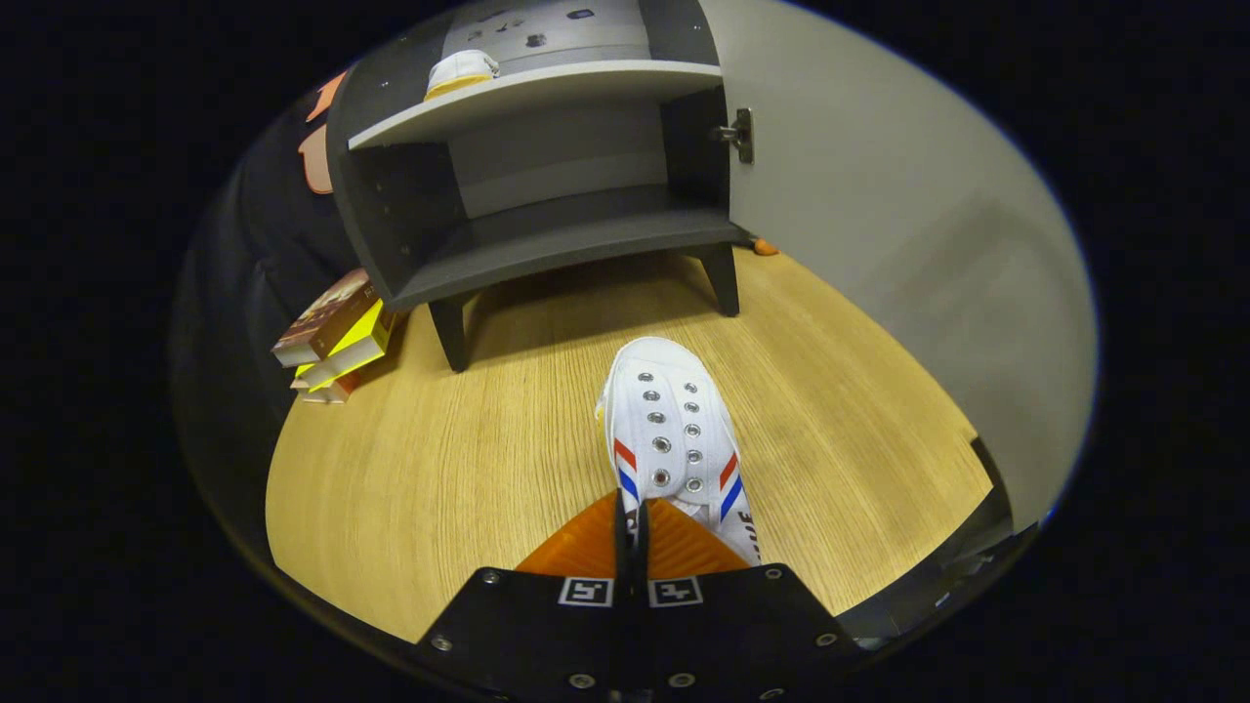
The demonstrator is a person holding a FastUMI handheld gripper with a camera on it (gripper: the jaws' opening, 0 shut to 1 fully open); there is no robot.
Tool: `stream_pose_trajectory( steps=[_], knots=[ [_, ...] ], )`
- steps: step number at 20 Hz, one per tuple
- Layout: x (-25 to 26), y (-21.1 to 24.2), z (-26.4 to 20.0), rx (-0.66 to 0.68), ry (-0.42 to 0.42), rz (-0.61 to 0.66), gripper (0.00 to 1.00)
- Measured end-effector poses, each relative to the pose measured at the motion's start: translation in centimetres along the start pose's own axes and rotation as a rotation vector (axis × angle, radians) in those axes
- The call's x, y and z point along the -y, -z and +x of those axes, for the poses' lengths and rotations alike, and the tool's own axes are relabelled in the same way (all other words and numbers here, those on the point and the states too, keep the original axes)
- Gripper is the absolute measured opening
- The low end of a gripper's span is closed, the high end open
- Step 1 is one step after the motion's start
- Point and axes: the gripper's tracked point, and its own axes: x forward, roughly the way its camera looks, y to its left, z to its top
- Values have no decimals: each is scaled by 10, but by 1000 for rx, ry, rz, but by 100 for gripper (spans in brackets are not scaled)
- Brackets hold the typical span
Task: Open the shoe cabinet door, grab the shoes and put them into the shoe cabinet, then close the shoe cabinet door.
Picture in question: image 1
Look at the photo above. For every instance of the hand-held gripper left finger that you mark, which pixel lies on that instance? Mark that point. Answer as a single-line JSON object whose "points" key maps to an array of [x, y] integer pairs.
{"points": [[547, 625]]}

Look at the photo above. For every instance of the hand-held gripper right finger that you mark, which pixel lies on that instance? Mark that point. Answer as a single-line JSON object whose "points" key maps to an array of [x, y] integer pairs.
{"points": [[742, 625]]}

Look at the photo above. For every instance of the white striped shoe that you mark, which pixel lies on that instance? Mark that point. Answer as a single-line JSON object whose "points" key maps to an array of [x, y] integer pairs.
{"points": [[674, 410], [459, 70]]}

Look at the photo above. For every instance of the grey shoe cabinet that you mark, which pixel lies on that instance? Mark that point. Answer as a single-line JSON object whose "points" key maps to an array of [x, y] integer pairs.
{"points": [[547, 244]]}

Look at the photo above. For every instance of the beige shoe cabinet door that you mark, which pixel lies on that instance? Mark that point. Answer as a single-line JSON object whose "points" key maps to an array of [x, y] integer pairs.
{"points": [[879, 244]]}

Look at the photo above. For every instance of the thin orange book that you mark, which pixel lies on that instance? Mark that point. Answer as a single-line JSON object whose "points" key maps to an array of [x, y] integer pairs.
{"points": [[332, 391]]}

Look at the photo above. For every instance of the yellow book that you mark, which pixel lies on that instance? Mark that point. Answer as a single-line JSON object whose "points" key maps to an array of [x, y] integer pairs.
{"points": [[356, 347]]}

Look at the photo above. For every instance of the small orange object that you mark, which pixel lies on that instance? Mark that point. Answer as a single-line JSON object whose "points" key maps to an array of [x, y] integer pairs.
{"points": [[766, 247]]}

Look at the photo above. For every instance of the brown book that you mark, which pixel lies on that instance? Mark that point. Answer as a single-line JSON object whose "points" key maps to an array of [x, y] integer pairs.
{"points": [[322, 317]]}

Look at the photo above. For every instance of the black backdrop cloth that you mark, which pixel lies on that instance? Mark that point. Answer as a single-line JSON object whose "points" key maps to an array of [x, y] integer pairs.
{"points": [[254, 244]]}

